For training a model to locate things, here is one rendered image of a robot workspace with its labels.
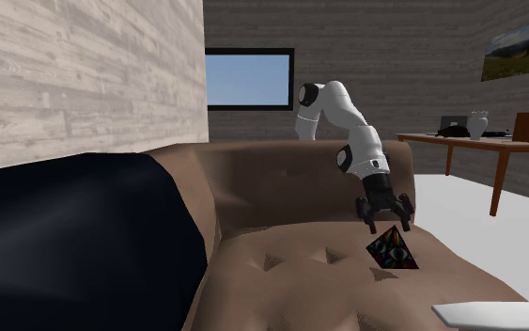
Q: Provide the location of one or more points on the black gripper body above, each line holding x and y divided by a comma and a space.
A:
378, 190

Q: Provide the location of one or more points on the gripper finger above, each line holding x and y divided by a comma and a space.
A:
364, 207
407, 206

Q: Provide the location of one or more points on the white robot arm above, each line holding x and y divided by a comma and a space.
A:
342, 110

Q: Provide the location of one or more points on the colourful eye-patterned pyramid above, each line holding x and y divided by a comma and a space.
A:
394, 252

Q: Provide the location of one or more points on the brown tufted sofa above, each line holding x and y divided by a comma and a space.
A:
291, 275

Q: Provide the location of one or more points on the wooden table with items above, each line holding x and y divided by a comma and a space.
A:
502, 151

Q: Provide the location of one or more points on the white flat slab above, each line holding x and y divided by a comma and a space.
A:
493, 315

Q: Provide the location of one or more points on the black-framed window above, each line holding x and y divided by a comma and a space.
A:
247, 79

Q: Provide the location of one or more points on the dark blue cushion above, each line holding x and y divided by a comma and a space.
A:
80, 243

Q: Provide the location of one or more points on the landscape wall picture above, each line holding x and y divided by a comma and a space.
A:
520, 48

